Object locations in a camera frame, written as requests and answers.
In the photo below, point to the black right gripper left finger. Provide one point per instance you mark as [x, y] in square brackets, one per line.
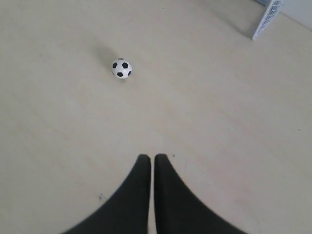
[127, 210]

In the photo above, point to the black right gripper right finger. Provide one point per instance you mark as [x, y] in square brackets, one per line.
[178, 210]

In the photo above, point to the black and white mini soccer ball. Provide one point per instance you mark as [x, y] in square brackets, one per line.
[121, 68]

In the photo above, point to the light blue miniature soccer goal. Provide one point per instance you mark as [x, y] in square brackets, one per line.
[272, 9]

